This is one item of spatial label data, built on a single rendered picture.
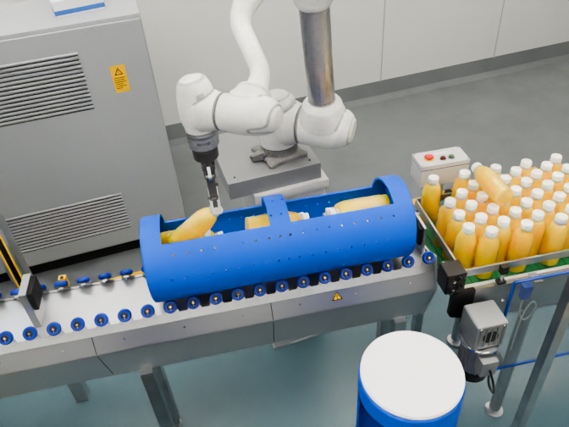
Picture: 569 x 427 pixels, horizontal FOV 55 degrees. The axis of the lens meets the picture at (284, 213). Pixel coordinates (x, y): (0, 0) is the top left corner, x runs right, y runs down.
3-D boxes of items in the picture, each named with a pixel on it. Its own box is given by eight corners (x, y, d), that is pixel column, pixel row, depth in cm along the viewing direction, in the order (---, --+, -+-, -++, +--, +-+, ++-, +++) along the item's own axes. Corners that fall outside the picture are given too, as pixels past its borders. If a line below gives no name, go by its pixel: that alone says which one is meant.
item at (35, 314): (39, 306, 188) (23, 274, 179) (51, 303, 189) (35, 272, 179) (34, 328, 181) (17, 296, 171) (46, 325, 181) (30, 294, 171)
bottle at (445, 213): (430, 238, 207) (436, 199, 195) (447, 235, 208) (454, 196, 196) (439, 250, 202) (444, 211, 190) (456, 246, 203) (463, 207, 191)
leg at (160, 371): (169, 419, 254) (138, 334, 214) (181, 417, 254) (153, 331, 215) (169, 431, 249) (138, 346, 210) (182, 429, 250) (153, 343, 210)
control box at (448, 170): (410, 174, 223) (411, 152, 217) (455, 166, 226) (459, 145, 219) (419, 188, 215) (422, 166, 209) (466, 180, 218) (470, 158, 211)
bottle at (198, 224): (184, 256, 177) (225, 222, 171) (168, 248, 172) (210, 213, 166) (180, 241, 181) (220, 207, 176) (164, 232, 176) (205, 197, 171)
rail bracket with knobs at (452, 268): (433, 280, 191) (436, 258, 184) (452, 275, 192) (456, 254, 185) (445, 300, 183) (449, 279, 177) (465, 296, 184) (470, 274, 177)
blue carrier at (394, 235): (156, 257, 199) (137, 199, 179) (384, 216, 209) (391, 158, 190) (158, 320, 179) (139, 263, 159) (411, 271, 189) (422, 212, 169)
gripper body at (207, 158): (190, 140, 159) (196, 166, 165) (192, 155, 153) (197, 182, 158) (215, 135, 160) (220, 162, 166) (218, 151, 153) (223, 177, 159)
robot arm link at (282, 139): (267, 128, 233) (263, 80, 219) (307, 134, 227) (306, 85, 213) (252, 148, 221) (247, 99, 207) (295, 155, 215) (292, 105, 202)
